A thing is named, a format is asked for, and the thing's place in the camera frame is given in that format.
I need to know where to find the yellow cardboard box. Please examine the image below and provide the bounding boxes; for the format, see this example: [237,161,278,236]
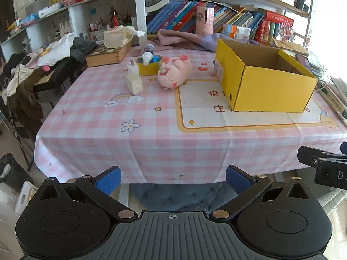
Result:
[214,38,318,113]

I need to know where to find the white charger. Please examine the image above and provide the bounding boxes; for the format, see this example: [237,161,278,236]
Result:
[127,60,140,77]

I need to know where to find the black side table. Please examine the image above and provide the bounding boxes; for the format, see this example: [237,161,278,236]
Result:
[33,57,82,93]

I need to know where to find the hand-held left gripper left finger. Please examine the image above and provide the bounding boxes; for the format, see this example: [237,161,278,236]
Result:
[35,166,138,221]

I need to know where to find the large red book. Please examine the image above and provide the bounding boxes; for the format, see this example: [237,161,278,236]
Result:
[264,11,295,27]

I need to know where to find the white staple box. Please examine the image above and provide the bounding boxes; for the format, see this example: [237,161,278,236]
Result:
[125,74,144,95]

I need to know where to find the purple cloth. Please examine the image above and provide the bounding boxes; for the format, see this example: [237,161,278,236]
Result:
[195,32,261,52]

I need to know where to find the black bag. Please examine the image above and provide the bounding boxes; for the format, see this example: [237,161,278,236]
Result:
[0,153,17,193]

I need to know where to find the cream tissue pack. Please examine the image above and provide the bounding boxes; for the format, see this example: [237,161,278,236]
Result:
[104,25,146,49]

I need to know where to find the dark grey garment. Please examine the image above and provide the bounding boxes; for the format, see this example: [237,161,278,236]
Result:
[70,36,99,61]

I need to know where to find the colourful figure stand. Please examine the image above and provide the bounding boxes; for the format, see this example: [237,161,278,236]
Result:
[277,22,296,43]

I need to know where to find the white glue bottle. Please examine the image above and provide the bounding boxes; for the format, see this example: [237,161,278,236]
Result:
[141,44,155,66]

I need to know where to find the row of blue books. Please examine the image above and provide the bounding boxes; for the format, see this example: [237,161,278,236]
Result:
[146,0,267,40]

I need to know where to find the pen holder with pens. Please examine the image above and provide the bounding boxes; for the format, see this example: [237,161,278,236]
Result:
[108,5,133,29]

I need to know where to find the red thick dictionary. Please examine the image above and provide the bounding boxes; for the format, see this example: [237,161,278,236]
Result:
[256,19,272,43]

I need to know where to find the pile of clothes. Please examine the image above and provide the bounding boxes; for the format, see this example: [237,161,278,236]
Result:
[0,51,45,141]

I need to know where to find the pink pig plush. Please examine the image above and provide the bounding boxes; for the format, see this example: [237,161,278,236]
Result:
[158,55,193,90]

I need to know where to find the wooden chess box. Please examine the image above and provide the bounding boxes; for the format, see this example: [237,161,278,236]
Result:
[86,41,133,68]

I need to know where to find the white shelf unit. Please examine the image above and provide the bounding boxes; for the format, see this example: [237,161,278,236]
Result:
[0,0,318,60]

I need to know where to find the small black box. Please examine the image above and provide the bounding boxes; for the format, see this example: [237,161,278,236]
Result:
[295,0,310,13]

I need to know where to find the pink rectangular box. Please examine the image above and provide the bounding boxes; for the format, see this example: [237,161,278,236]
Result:
[196,5,214,35]

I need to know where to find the stack of books and papers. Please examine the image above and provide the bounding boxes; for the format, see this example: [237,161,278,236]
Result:
[306,51,347,126]

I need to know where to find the pink checked tablecloth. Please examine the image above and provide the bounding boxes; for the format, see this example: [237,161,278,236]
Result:
[34,42,347,185]

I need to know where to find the yellow tape roll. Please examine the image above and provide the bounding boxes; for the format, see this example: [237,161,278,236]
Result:
[136,55,163,76]

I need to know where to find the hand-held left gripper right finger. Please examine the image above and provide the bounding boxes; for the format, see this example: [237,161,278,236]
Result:
[209,165,312,221]

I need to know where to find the brown envelope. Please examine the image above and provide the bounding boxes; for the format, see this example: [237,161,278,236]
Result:
[273,39,309,57]

